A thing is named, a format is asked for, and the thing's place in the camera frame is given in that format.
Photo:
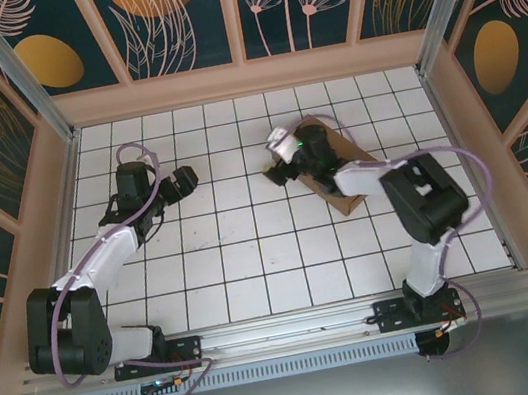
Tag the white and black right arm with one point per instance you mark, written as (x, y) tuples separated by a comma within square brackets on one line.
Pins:
[(427, 200)]

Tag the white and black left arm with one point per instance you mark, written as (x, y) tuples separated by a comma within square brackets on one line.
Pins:
[(69, 336)]

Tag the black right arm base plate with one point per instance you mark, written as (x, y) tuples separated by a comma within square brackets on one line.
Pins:
[(391, 318)]

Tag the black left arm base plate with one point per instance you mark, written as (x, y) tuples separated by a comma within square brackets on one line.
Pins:
[(187, 347)]

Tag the aluminium profile rail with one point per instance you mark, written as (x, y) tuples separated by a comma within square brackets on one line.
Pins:
[(286, 328)]

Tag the brown cardboard box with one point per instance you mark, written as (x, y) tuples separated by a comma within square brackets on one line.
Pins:
[(355, 154)]

